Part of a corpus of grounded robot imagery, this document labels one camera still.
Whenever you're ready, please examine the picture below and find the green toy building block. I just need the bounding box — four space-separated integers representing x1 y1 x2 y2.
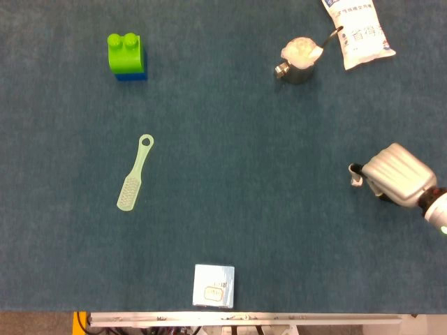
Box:
106 32 145 75

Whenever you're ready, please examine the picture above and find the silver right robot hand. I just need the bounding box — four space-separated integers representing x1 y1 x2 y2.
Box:
348 142 438 209

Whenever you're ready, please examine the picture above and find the metal spoon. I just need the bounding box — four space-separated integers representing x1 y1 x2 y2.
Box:
312 26 344 59

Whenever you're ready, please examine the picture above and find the light blue cardboard box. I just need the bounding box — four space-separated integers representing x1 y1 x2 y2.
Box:
191 263 235 310

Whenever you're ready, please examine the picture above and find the white printed snack bag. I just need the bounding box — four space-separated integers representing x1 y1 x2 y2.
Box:
321 0 397 71

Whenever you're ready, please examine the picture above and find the blue felt table cover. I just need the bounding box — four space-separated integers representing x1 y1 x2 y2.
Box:
0 0 447 313

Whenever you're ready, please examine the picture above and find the white crumpled tissue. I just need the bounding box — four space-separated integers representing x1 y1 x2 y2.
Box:
281 36 324 69

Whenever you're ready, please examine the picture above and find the blue toy building block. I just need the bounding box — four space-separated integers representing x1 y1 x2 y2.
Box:
114 48 148 82

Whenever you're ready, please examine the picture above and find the stainless steel cup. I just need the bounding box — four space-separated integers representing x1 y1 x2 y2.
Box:
273 57 316 85

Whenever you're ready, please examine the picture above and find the light green plastic brush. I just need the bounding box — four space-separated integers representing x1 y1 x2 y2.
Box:
116 133 155 212

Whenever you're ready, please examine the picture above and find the aluminium table edge rail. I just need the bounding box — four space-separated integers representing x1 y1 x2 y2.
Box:
87 311 413 328

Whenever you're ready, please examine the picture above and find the yellow frame post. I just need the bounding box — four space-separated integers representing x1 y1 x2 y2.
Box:
72 311 88 335

